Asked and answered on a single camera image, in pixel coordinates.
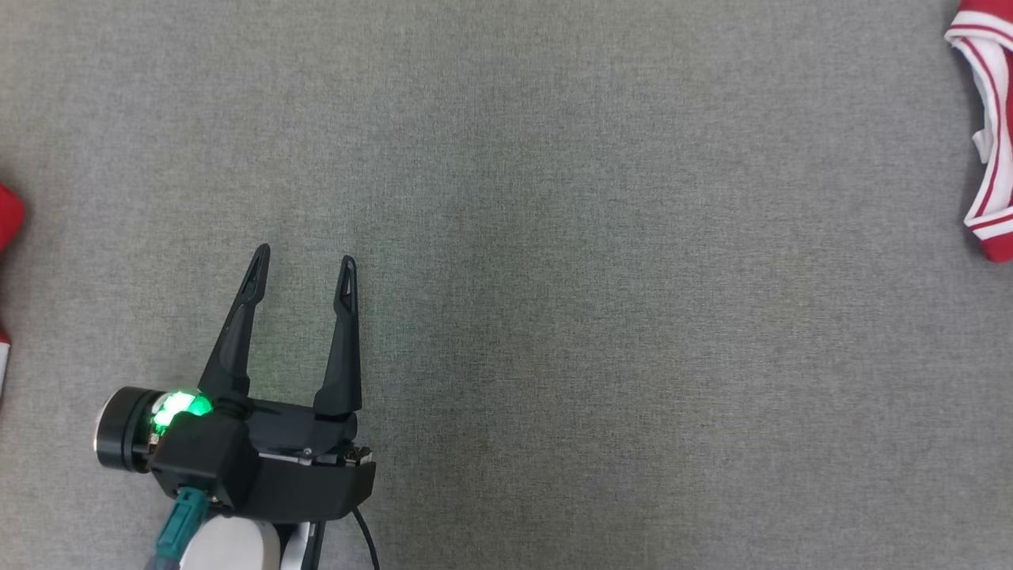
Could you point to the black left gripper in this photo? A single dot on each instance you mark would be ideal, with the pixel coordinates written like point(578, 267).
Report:
point(309, 475)

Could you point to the red shorts with white stripe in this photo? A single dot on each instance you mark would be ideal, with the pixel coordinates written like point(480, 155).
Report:
point(8, 214)

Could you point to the red jersey with white trim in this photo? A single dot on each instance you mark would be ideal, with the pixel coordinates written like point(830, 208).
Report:
point(993, 142)

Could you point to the grey fabric sofa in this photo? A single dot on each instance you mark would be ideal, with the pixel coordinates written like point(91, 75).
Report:
point(593, 277)

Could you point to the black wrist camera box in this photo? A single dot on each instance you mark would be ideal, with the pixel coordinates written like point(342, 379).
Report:
point(202, 459)

